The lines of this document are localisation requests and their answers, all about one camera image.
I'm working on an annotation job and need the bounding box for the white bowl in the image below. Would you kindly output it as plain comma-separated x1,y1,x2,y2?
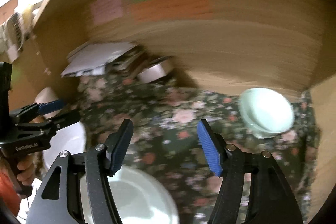
43,122,87,169

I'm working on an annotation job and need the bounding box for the mint green bowl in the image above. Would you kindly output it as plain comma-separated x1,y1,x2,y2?
238,88,294,139

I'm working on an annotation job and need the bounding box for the mint green plate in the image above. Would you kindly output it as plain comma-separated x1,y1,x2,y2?
79,164,181,224

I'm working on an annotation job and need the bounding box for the person's left hand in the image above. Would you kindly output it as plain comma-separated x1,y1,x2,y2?
17,155,35,186

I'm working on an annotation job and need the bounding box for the pink mug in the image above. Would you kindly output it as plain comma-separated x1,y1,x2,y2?
34,87,60,119

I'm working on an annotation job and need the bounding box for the stack of white papers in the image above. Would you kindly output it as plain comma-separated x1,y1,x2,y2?
61,42,137,77

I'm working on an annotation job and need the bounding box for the floral green cloth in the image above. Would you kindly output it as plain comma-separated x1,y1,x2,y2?
64,75,319,223

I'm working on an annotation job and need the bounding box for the pink sticky note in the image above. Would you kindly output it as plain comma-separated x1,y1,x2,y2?
90,0,124,26

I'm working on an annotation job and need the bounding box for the small white box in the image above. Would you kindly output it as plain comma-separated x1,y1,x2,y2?
137,56,174,83

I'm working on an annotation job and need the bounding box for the orange sticky note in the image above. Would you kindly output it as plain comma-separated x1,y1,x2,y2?
129,0,213,22

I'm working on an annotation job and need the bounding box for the white cable with charger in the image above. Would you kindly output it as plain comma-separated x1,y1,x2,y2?
6,11,30,63

